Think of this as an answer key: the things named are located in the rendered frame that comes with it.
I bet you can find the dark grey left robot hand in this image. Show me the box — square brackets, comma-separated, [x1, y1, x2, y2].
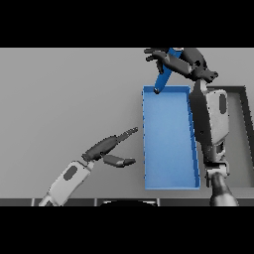
[80, 126, 139, 169]

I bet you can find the blue bin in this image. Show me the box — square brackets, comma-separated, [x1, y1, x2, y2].
[142, 85, 201, 191]

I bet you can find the blue pipe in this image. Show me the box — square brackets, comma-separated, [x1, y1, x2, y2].
[153, 48, 184, 95]

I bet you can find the dark grey bin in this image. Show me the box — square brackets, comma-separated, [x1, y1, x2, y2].
[205, 85, 254, 190]

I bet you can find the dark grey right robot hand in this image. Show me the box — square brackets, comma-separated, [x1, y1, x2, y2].
[144, 48, 219, 83]

